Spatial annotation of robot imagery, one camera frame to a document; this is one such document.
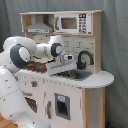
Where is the wooden toy kitchen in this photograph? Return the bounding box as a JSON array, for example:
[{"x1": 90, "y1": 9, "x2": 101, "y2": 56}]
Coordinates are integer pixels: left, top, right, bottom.
[{"x1": 17, "y1": 10, "x2": 114, "y2": 128}]

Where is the grey toy sink basin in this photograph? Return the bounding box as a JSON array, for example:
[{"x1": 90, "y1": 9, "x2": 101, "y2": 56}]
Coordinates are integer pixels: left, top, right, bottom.
[{"x1": 56, "y1": 69, "x2": 92, "y2": 81}]

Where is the black toy faucet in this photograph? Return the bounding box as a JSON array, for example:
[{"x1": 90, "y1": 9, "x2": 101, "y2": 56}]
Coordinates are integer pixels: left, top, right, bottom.
[{"x1": 77, "y1": 50, "x2": 94, "y2": 70}]

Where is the grey toy dishwasher panel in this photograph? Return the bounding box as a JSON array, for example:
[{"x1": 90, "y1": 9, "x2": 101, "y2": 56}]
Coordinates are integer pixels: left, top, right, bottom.
[{"x1": 54, "y1": 93, "x2": 71, "y2": 120}]

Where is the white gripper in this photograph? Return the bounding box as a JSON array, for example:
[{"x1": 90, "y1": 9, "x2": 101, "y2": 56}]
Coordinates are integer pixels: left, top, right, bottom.
[{"x1": 46, "y1": 54, "x2": 77, "y2": 75}]

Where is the grey range hood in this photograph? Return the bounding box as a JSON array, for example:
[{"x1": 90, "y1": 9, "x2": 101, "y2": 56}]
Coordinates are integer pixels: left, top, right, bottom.
[{"x1": 25, "y1": 14, "x2": 54, "y2": 34}]

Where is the toy oven door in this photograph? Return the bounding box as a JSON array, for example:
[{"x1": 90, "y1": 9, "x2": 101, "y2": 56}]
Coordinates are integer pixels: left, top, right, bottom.
[{"x1": 25, "y1": 97, "x2": 37, "y2": 113}]

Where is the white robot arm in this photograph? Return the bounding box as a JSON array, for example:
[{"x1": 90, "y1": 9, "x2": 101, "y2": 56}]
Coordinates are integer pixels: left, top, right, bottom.
[{"x1": 0, "y1": 35, "x2": 77, "y2": 128}]

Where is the toy microwave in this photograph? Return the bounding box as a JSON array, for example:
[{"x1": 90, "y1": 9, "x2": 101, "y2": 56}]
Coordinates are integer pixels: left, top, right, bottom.
[{"x1": 55, "y1": 14, "x2": 92, "y2": 34}]

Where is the right red stove knob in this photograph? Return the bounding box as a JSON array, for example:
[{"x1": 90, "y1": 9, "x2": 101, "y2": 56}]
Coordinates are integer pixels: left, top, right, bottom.
[{"x1": 31, "y1": 81, "x2": 37, "y2": 87}]

